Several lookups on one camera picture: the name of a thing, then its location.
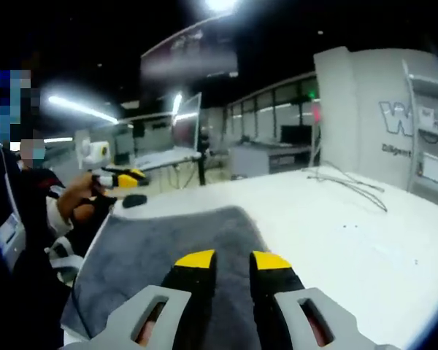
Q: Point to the grey towel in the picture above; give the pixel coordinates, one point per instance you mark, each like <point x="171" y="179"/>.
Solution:
<point x="149" y="255"/>

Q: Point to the person's left hand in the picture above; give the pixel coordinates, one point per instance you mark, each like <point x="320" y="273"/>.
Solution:
<point x="74" y="198"/>

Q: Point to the black computer mouse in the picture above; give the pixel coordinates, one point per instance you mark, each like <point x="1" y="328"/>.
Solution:
<point x="135" y="201"/>

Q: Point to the white desk black legs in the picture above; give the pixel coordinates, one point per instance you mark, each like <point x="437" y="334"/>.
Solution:
<point x="160" y="160"/>

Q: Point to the tall standing display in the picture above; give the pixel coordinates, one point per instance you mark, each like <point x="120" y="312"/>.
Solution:
<point x="188" y="124"/>

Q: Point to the small ceiling light strip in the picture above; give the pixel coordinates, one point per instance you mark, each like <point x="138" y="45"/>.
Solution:
<point x="177" y="104"/>

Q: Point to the white office chair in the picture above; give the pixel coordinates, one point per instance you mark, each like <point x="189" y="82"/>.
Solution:
<point x="67" y="262"/>

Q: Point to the white chest device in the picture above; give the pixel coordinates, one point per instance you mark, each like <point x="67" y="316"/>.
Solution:
<point x="11" y="237"/>

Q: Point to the grey office desk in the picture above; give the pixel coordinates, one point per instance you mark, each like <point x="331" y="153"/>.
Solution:
<point x="252" y="156"/>

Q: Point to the large hanging screen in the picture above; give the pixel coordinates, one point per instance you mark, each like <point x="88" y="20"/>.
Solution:
<point x="190" y="47"/>

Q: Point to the black desktop monitor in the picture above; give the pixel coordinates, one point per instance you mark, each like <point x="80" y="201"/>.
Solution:
<point x="295" y="134"/>

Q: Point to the person's dark clothed torso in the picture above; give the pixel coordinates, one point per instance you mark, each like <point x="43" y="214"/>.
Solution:
<point x="22" y="310"/>

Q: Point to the pink hanging tag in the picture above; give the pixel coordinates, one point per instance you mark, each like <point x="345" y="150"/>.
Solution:
<point x="316" y="113"/>

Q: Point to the grey metal shelving unit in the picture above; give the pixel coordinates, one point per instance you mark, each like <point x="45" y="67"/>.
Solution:
<point x="414" y="127"/>

